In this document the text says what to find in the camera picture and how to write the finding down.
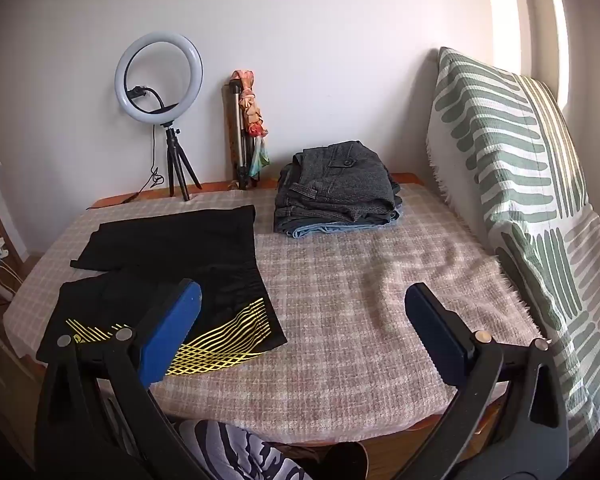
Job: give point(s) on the small black tripod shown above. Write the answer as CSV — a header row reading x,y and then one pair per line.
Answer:
x,y
172,160

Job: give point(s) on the folded silver tripod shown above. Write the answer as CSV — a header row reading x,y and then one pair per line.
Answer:
x,y
232,125

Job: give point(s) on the folded light blue jeans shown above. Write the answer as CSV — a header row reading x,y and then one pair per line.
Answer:
x,y
310,231

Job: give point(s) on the green patterned white cushion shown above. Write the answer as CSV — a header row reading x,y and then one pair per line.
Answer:
x,y
500,135
570,300

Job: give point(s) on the bright window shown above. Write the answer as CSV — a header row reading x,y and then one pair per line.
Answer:
x,y
505,10

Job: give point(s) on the black pants with yellow stripes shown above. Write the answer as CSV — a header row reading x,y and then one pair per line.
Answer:
x,y
180,245

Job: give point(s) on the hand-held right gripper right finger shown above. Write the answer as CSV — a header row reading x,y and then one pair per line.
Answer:
x,y
437,332

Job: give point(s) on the person's zebra-print trouser leg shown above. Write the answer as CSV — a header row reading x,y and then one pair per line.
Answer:
x,y
230,450

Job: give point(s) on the orange floral scarf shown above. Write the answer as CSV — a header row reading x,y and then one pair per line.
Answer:
x,y
252,110

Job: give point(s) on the folded grey pants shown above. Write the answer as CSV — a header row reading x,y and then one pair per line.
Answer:
x,y
340,175

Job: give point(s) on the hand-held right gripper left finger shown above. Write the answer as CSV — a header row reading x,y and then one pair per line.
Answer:
x,y
176,330

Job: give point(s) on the folded dark pants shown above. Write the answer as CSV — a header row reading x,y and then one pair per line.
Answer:
x,y
330,216

